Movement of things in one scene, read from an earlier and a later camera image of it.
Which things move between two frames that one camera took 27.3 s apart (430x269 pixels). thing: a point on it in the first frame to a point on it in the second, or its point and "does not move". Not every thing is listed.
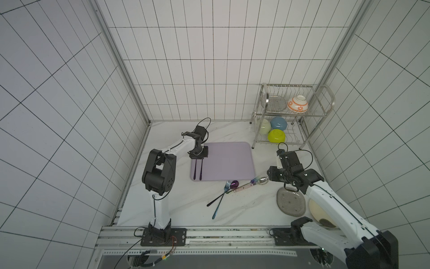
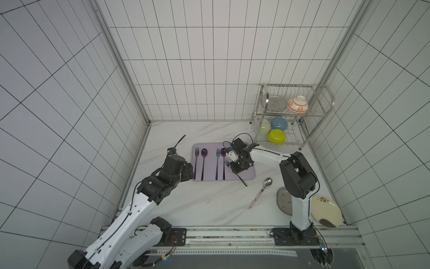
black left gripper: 205,154 to 187,173
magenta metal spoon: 234,184 to 223,152
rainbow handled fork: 252,182 to 229,166
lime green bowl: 276,135 does not move
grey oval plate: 291,203 does not move
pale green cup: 265,126 does not move
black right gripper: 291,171 to 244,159
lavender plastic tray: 229,161 does not move
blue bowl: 278,123 does not move
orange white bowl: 298,103 does not move
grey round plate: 276,103 does not move
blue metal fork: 227,187 to 218,154
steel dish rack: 289,114 does not move
